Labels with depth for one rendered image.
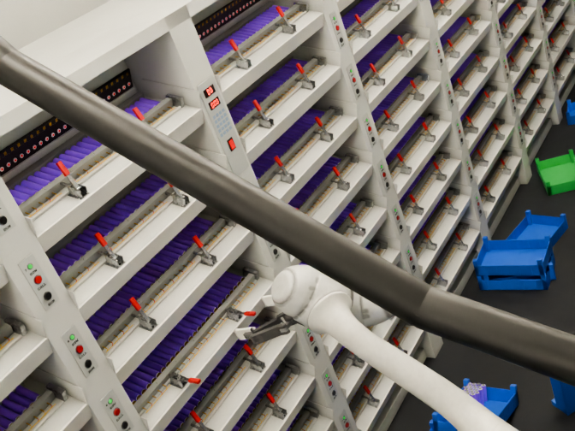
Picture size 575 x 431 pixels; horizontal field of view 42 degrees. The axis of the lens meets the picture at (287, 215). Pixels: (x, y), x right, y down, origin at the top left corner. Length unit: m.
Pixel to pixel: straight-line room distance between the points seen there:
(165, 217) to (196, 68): 0.40
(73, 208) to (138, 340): 0.38
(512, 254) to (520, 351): 3.15
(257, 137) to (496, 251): 1.70
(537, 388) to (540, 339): 2.58
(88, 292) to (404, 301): 1.38
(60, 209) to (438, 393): 0.89
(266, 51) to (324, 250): 1.88
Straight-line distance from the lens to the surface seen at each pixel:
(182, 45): 1.98
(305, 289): 1.45
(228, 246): 2.08
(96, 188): 1.75
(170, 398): 1.96
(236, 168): 2.08
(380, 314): 1.58
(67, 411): 1.77
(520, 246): 3.57
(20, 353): 1.66
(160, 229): 1.88
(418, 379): 1.44
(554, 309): 3.32
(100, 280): 1.77
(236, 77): 2.14
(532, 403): 2.94
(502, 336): 0.41
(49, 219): 1.69
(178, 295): 1.96
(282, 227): 0.42
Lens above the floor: 2.05
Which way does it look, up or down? 26 degrees down
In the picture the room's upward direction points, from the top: 22 degrees counter-clockwise
